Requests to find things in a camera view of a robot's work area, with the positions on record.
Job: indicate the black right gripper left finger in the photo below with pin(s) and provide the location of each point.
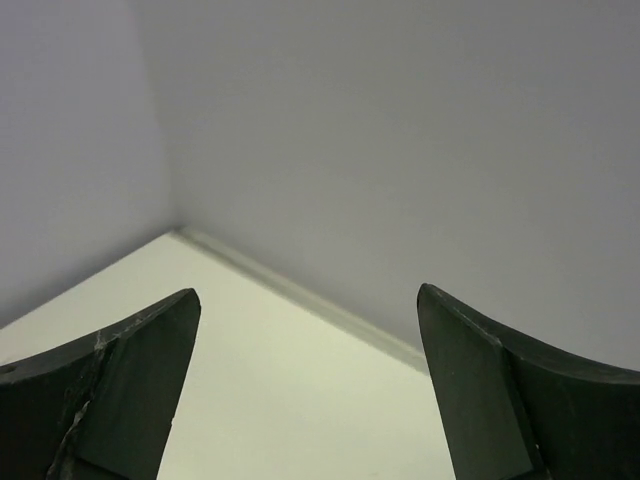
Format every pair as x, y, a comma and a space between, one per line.
100, 406

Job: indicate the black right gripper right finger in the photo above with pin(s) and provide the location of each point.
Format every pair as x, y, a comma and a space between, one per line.
514, 407

